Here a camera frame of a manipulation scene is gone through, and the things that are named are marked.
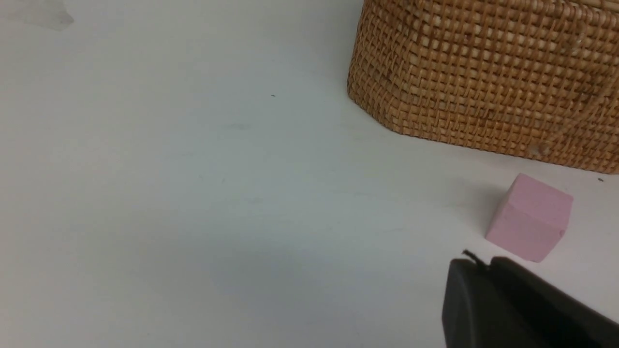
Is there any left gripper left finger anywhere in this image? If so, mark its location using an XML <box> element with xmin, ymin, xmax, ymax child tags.
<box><xmin>442</xmin><ymin>250</ymin><xmax>549</xmax><ymax>348</ymax></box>

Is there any woven wicker basket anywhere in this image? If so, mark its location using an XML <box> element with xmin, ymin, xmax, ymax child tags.
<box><xmin>347</xmin><ymin>0</ymin><xmax>619</xmax><ymax>174</ymax></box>

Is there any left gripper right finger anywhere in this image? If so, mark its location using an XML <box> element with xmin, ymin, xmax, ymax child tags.
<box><xmin>489</xmin><ymin>256</ymin><xmax>619</xmax><ymax>348</ymax></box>

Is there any pink foam cube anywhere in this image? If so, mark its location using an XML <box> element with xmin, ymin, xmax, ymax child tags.
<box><xmin>486</xmin><ymin>173</ymin><xmax>574</xmax><ymax>263</ymax></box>

